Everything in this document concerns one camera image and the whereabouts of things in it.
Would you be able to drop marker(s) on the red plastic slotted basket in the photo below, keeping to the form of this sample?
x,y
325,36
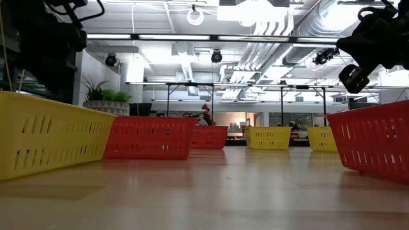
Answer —
x,y
374,140
211,137
150,137

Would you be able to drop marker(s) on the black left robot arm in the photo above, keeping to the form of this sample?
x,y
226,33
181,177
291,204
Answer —
x,y
9,38

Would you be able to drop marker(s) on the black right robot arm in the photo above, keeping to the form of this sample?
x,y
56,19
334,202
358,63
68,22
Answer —
x,y
393,8

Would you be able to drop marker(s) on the red background robot arm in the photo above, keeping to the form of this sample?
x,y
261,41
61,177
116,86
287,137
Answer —
x,y
206,108

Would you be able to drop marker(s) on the black computer monitor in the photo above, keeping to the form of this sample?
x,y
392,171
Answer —
x,y
364,105
140,109

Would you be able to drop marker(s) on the green potted plant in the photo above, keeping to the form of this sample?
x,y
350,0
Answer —
x,y
110,95

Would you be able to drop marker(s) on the white geometric plant pot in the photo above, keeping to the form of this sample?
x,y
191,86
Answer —
x,y
107,108

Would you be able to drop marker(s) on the yellow plastic slotted basket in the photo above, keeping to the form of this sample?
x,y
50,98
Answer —
x,y
48,137
321,139
268,138

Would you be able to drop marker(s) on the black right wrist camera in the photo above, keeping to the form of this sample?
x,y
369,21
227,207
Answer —
x,y
353,78

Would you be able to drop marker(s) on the black hanging camera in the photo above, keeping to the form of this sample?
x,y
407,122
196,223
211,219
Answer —
x,y
216,57
322,57
111,60

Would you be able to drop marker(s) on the silver ceiling air duct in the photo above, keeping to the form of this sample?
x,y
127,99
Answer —
x,y
300,54

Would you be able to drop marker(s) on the black background table frame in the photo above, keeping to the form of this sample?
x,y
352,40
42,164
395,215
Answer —
x,y
302,86
190,84

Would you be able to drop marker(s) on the black overhead frame beam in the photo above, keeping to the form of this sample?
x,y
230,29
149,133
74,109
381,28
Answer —
x,y
214,37

